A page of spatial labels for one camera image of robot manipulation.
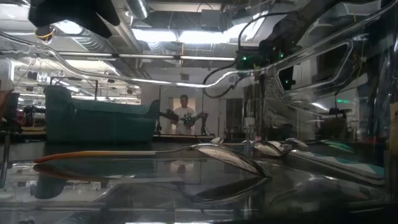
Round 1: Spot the iridescent rainbow spoon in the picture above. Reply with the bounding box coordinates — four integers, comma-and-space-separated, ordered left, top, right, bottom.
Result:
322, 139, 348, 154

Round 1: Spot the dark cabinet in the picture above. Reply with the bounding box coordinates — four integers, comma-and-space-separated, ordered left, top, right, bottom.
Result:
225, 98, 251, 139

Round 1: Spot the clear plastic bin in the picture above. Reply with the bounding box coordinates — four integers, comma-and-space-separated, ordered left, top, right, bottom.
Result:
0, 0, 398, 224

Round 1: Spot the person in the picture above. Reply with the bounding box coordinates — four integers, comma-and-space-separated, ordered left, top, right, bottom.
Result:
170, 94, 197, 135

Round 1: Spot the bright ceiling light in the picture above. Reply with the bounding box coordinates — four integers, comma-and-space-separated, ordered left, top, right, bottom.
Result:
132, 27, 239, 45

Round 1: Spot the teal plastic bin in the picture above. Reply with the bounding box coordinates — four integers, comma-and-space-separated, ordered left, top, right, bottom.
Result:
43, 85, 160, 144

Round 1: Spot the silver ceiling duct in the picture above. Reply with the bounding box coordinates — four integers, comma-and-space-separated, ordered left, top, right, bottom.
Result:
126, 0, 150, 20

